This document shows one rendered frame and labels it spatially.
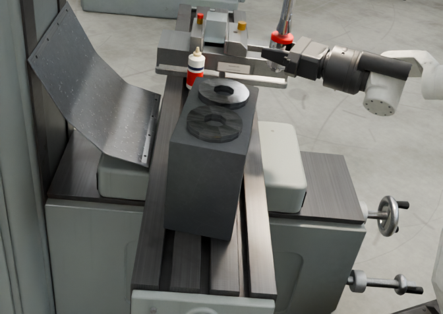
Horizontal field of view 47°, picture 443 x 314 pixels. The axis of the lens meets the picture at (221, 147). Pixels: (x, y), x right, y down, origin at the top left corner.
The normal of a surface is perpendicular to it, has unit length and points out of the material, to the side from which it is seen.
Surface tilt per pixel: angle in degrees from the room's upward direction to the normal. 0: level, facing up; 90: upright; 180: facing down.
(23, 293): 88
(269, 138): 0
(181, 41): 0
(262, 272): 0
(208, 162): 90
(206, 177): 90
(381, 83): 33
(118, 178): 90
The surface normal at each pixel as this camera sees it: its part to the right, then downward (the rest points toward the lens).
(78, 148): 0.12, -0.80
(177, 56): -0.03, 0.58
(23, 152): 0.75, 0.44
